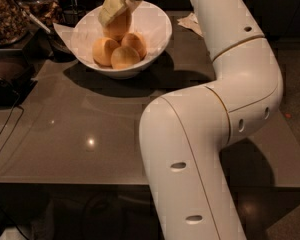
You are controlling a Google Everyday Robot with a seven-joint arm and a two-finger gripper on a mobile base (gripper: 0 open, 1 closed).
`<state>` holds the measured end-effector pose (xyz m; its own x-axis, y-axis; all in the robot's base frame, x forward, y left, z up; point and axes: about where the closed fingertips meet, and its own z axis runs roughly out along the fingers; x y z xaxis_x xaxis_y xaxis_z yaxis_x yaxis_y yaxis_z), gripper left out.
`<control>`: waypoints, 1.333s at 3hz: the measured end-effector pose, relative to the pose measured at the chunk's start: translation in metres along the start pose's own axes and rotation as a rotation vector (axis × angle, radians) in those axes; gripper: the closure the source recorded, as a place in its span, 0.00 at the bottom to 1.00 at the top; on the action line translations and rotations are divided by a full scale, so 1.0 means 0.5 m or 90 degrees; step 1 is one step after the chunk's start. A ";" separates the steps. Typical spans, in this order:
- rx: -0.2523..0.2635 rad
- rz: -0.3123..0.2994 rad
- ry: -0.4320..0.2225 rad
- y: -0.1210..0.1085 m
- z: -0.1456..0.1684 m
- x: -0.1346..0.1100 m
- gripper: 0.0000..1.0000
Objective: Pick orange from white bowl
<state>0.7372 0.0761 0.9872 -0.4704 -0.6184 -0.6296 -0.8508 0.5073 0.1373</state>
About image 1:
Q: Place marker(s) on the crumpled paper napkin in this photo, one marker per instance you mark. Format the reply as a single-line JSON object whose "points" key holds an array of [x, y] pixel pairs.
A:
{"points": [[190, 22]]}

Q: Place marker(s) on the black appliance on left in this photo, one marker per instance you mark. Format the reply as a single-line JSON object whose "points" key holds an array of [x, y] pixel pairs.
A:
{"points": [[16, 80]]}

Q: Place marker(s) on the white utensil handle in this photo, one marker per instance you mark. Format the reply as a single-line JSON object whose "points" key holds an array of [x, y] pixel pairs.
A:
{"points": [[36, 21]]}

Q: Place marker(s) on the large glass nut jar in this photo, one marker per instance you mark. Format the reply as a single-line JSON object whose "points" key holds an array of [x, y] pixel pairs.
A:
{"points": [[13, 24]]}

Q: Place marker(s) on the orange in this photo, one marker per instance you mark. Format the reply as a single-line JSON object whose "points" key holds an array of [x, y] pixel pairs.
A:
{"points": [[102, 50], [119, 26], [124, 57], [136, 41]]}

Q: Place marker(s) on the white ceramic bowl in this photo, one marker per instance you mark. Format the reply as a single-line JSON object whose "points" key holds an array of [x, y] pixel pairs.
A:
{"points": [[148, 19]]}

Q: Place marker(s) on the white paper under bowl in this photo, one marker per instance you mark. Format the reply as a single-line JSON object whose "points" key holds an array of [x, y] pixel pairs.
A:
{"points": [[66, 34]]}

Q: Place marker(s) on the glass jar of snacks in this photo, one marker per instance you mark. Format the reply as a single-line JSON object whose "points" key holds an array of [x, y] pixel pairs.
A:
{"points": [[47, 11]]}

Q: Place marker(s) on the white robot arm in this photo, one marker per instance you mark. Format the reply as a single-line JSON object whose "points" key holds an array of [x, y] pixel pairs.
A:
{"points": [[181, 133]]}

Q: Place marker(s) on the dark wire basket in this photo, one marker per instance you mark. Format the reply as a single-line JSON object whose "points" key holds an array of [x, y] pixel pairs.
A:
{"points": [[73, 14]]}

